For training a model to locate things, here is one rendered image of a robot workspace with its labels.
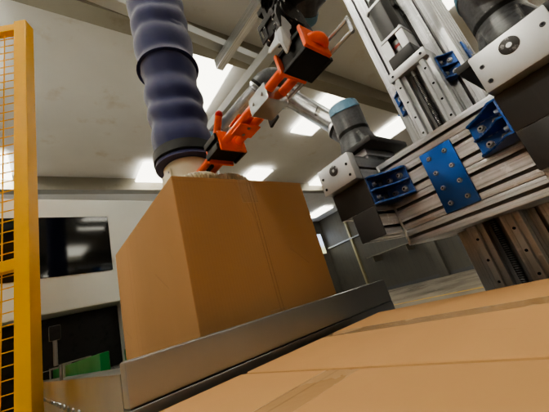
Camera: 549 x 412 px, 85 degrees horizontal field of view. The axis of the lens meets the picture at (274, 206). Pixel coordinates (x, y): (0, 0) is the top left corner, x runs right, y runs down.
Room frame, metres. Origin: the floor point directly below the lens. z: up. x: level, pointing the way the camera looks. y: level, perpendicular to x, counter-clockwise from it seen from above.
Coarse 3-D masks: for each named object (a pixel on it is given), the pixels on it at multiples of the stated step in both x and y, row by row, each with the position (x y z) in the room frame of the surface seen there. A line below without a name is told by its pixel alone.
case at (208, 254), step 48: (192, 192) 0.61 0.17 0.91; (240, 192) 0.70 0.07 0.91; (288, 192) 0.81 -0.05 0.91; (144, 240) 0.77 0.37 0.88; (192, 240) 0.60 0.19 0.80; (240, 240) 0.68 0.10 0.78; (288, 240) 0.78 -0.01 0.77; (144, 288) 0.81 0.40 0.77; (192, 288) 0.59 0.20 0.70; (240, 288) 0.66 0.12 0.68; (288, 288) 0.75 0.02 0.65; (144, 336) 0.85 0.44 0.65; (192, 336) 0.61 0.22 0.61
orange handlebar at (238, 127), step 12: (312, 36) 0.45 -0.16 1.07; (324, 36) 0.46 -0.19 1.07; (276, 72) 0.52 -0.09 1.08; (276, 84) 0.54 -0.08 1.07; (288, 84) 0.56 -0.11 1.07; (240, 120) 0.64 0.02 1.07; (252, 120) 0.66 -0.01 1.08; (228, 132) 0.68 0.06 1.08; (240, 132) 0.68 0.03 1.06; (252, 132) 0.69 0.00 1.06; (240, 144) 0.74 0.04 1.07; (204, 168) 0.82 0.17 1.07; (216, 168) 0.84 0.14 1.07
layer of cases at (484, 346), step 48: (528, 288) 0.50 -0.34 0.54; (336, 336) 0.59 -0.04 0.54; (384, 336) 0.46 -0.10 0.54; (432, 336) 0.38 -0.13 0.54; (480, 336) 0.32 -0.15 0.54; (528, 336) 0.28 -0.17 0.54; (240, 384) 0.43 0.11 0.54; (288, 384) 0.36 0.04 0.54; (336, 384) 0.31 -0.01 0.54; (384, 384) 0.27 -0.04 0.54; (432, 384) 0.24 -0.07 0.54; (480, 384) 0.22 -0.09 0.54; (528, 384) 0.20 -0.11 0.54
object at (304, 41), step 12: (300, 36) 0.44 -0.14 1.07; (300, 48) 0.46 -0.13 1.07; (312, 48) 0.46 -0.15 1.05; (324, 48) 0.48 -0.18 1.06; (276, 60) 0.50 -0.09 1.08; (288, 60) 0.49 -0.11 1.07; (300, 60) 0.48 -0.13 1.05; (312, 60) 0.49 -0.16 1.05; (324, 60) 0.50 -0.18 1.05; (288, 72) 0.50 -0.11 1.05; (300, 72) 0.51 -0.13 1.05; (312, 72) 0.52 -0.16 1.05
